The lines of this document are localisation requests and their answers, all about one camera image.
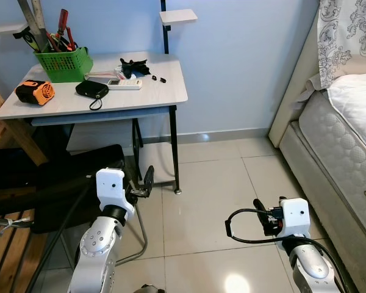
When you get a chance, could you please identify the beige bed base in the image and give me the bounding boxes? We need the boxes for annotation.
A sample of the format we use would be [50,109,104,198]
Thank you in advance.
[279,121,366,293]

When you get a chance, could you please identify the black bag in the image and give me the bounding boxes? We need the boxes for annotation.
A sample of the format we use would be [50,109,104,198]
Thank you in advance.
[0,144,141,234]

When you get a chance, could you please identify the quilted beige mattress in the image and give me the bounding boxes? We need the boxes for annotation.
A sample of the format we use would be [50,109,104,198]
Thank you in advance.
[290,72,366,257]

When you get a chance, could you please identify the white remote control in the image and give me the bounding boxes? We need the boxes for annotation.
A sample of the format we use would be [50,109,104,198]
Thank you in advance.
[107,78,143,91]

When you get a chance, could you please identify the dark robot foot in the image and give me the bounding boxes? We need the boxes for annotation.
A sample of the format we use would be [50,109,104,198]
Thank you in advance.
[134,284,167,293]

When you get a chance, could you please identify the black glove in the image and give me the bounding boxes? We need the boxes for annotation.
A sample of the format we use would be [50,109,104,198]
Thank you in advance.
[120,58,151,79]

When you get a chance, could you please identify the pink white paper card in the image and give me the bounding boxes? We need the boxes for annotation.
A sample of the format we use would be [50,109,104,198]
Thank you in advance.
[85,70,124,82]

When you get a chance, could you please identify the green plastic basket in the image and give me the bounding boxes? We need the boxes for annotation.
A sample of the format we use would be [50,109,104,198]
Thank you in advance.
[34,46,93,84]

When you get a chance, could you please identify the wooden slat pallet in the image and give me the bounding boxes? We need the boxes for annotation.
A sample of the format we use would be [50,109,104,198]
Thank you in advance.
[0,209,49,293]

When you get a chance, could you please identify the orange black device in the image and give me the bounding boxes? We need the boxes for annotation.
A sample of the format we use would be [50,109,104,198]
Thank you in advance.
[15,80,55,106]

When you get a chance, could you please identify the white shelf board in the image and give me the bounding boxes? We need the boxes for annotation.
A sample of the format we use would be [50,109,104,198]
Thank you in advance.
[159,9,198,25]
[0,23,26,36]

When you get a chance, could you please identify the grey long metal bar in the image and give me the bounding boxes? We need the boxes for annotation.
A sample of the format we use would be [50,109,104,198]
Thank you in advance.
[17,0,49,52]

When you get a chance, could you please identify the grey patterned white blanket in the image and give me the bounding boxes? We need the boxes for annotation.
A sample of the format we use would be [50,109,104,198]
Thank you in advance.
[317,0,366,90]

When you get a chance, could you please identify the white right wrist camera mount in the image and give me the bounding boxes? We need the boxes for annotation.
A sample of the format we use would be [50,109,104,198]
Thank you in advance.
[276,198,310,240]

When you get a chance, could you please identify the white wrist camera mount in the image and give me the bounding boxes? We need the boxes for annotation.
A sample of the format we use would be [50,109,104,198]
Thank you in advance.
[96,168,137,222]
[276,198,310,240]

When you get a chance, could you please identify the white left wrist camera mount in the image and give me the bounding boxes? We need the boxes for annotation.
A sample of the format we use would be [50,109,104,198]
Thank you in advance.
[96,168,137,222]

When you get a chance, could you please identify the grey metal tube frame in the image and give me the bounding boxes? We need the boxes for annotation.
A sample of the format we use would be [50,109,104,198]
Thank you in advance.
[113,198,149,267]

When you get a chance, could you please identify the white table black frame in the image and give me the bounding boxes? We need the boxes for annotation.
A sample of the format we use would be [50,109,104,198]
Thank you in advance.
[0,51,188,195]

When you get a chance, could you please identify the black pouch with strap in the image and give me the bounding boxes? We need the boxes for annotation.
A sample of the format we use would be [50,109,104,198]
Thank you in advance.
[76,79,110,111]

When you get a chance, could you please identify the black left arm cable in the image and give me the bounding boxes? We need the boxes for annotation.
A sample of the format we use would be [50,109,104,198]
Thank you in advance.
[26,177,98,293]

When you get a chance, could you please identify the brown wooden frame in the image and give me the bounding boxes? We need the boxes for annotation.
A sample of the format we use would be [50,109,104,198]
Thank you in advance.
[0,78,49,167]

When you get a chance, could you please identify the black metal shelf post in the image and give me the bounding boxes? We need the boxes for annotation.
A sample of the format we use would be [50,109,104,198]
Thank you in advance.
[160,0,171,54]

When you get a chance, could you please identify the red handled pliers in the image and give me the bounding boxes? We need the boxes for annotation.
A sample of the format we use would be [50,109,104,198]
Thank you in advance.
[49,9,77,52]

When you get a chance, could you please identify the black yellow tool handle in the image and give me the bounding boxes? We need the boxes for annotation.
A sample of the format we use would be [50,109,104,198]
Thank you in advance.
[13,27,36,51]

